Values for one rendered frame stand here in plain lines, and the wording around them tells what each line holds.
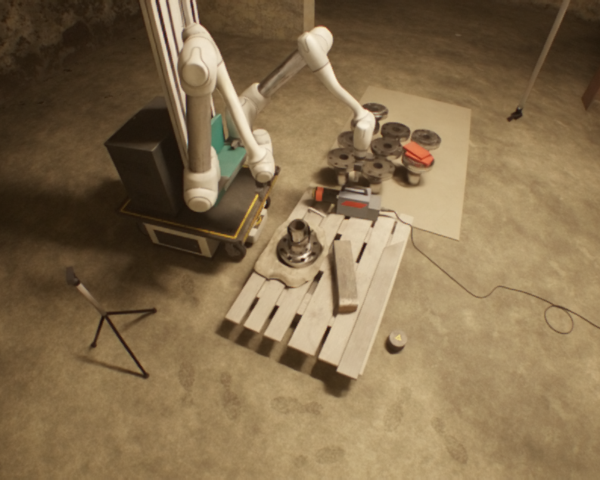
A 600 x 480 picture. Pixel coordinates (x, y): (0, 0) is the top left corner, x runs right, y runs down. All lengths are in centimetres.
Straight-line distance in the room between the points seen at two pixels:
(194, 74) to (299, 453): 171
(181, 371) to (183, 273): 67
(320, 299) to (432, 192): 143
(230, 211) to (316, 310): 82
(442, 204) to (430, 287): 80
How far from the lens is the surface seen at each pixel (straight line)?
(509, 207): 319
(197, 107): 141
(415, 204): 281
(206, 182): 160
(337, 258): 206
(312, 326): 192
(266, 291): 203
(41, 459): 230
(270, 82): 219
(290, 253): 211
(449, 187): 309
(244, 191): 234
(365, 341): 189
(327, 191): 236
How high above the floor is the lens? 187
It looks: 50 degrees down
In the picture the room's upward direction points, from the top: straight up
